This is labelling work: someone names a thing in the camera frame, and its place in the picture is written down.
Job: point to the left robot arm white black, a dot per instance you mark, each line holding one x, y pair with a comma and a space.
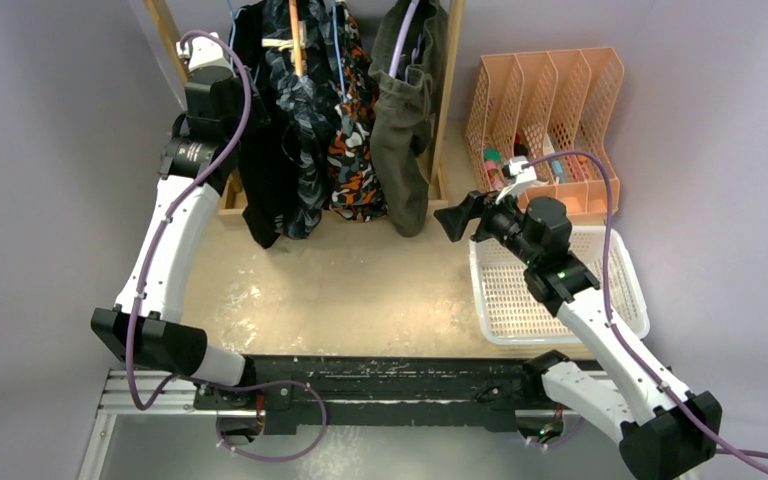
144, 327

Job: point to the wooden clothes rack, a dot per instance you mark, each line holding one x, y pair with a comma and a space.
163, 34

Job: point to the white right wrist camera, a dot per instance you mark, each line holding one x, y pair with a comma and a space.
520, 175

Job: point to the items in file organizer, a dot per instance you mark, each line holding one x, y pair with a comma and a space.
561, 170

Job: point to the white plastic basket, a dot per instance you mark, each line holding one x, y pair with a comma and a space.
509, 316

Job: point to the orange plastic file organizer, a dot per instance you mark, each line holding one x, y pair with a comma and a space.
540, 102

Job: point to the black shorts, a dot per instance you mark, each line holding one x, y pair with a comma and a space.
268, 175

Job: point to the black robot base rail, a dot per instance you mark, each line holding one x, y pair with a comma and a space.
290, 391

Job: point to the orange plastic hanger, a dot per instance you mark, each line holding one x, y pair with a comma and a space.
296, 37

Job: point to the orange camouflage shorts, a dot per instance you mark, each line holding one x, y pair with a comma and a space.
356, 192

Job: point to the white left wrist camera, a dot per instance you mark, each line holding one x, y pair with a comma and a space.
200, 52

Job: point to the light blue wire hanger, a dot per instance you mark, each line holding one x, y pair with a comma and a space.
245, 37

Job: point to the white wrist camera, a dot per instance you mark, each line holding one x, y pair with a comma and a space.
200, 52
520, 175

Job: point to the aluminium frame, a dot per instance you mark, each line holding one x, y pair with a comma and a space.
132, 397

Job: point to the purple plastic hanger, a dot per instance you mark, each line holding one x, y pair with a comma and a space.
401, 37

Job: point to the olive green shorts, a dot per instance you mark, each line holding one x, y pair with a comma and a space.
407, 103

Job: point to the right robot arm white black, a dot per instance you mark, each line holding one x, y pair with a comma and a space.
660, 426

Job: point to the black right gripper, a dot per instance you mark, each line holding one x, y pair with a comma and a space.
455, 220

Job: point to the dark leaf-print shorts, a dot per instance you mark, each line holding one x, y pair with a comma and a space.
309, 102

